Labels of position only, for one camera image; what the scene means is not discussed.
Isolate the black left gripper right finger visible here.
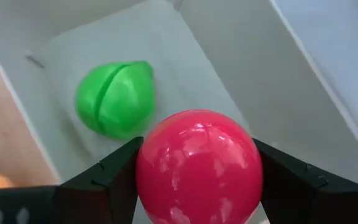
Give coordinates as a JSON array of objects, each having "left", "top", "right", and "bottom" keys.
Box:
[{"left": 252, "top": 138, "right": 358, "bottom": 224}]

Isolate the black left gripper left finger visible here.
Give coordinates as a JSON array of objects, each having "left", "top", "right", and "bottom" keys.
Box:
[{"left": 57, "top": 136, "right": 145, "bottom": 224}]

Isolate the red toy tomato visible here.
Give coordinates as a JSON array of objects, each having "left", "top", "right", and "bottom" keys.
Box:
[{"left": 135, "top": 108, "right": 264, "bottom": 224}]

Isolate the translucent plastic tupperware container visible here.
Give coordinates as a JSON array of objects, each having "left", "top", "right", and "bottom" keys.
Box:
[{"left": 0, "top": 0, "right": 358, "bottom": 224}]

